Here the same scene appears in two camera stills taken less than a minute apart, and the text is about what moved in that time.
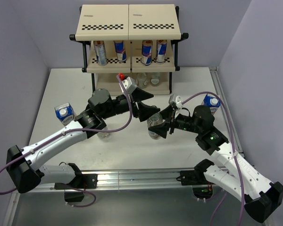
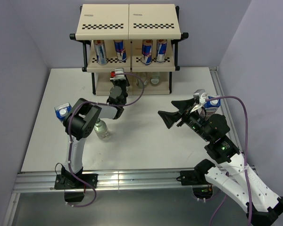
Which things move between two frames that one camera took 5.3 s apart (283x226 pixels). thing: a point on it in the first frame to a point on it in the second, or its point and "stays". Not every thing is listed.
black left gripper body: (120, 105) to (122, 84)
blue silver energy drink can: (161, 48) stays
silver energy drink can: (120, 49) stays
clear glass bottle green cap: (142, 80) stays
